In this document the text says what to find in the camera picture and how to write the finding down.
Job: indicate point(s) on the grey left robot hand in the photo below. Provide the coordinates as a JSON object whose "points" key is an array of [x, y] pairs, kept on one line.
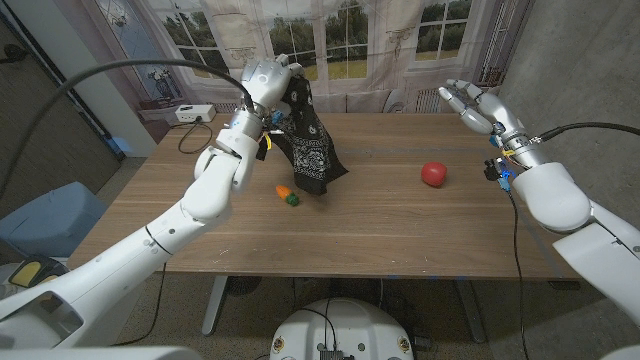
{"points": [[262, 90]]}

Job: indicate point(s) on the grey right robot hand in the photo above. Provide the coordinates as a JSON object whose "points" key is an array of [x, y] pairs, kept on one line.
{"points": [[487, 117]]}

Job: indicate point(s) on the black paisley bandana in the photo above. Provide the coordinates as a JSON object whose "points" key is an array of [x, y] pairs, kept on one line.
{"points": [[307, 145]]}

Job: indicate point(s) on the red ball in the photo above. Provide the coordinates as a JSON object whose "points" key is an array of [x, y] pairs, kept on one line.
{"points": [[433, 174]]}

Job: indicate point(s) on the orange toy carrot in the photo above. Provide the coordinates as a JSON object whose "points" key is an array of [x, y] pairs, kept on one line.
{"points": [[287, 195]]}

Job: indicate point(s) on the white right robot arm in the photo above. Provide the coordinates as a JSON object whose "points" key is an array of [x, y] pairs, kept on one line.
{"points": [[575, 215]]}

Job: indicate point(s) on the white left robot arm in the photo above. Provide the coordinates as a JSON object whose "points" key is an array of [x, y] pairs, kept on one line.
{"points": [[150, 240]]}

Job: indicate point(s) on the white power strip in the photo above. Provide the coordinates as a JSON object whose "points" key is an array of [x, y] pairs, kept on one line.
{"points": [[195, 113]]}

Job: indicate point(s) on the printed window backdrop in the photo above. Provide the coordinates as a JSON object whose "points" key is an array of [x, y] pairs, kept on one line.
{"points": [[375, 50]]}

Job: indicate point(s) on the grey table leg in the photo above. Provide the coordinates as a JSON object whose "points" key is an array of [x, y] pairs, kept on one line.
{"points": [[470, 310], [214, 305]]}

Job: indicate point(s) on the blue bin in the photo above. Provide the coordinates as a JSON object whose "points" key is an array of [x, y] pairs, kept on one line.
{"points": [[50, 220]]}

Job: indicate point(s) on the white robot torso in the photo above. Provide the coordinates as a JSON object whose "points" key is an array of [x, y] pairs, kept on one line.
{"points": [[345, 325]]}

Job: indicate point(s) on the yellow black foot pedal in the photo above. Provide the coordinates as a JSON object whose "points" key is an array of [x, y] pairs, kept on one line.
{"points": [[30, 272]]}

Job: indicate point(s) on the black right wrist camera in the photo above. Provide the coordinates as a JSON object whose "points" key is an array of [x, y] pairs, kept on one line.
{"points": [[495, 171]]}

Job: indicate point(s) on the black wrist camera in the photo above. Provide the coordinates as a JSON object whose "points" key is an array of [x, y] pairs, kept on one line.
{"points": [[495, 171], [261, 147]]}

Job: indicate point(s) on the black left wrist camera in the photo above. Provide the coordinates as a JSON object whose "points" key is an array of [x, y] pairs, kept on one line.
{"points": [[261, 147]]}

